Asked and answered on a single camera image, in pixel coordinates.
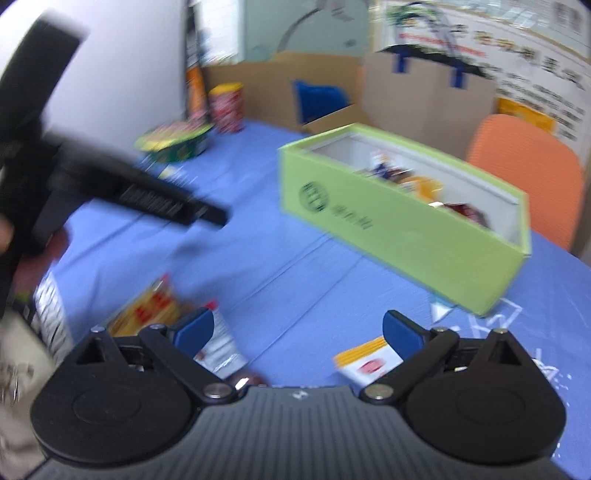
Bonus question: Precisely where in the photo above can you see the blue patterned tablecloth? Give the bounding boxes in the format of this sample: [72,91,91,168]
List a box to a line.
[37,117,591,480]

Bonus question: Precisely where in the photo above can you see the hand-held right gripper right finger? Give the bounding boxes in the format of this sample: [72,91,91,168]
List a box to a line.
[360,310,539,406]

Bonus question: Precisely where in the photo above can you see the yellow barcode snack bag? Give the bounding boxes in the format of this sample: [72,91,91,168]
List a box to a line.
[399,175,444,201]

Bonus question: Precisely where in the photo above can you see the orange office chair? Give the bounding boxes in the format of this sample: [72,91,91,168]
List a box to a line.
[465,114,585,252]

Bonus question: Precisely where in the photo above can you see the dark red snack packet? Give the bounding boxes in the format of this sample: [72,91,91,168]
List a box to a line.
[226,371,269,389]

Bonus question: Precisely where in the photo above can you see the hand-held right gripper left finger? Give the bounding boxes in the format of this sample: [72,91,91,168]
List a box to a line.
[65,308,234,405]

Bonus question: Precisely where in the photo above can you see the frosted glass panel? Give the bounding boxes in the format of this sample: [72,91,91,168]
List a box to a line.
[194,0,375,65]

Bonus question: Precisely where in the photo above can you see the red can with yellow lid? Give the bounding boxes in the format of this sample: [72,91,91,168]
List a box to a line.
[208,82,245,134]

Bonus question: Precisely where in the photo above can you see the wall poster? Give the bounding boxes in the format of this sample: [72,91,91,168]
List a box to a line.
[369,0,591,148]

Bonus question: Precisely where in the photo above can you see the red white blue snack packet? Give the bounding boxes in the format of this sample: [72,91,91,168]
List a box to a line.
[367,150,398,178]

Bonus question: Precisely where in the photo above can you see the brown chocolate snack packet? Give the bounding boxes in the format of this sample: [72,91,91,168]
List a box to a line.
[445,202,491,228]

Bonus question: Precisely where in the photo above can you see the green instant noodle bowl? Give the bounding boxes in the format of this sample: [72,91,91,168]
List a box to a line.
[134,121,215,163]

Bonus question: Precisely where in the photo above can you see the brown paper bag blue handles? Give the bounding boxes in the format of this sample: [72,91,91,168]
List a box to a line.
[358,44,502,158]

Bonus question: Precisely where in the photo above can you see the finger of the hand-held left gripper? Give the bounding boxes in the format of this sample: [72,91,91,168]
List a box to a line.
[182,196,229,228]

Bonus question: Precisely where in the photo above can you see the white yellow striped snack packet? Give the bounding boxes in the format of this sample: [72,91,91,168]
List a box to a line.
[333,336,404,388]

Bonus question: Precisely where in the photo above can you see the open brown cardboard box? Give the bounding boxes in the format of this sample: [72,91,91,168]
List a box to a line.
[201,51,375,137]

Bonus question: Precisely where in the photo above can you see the light green cardboard box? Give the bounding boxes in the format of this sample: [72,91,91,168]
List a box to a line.
[277,122,533,318]

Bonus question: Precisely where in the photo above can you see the blue plastic chair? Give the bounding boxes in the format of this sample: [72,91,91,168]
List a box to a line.
[293,79,349,125]

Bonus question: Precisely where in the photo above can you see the yellow red snack packet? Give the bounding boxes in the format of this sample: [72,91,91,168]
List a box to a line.
[107,274,185,337]

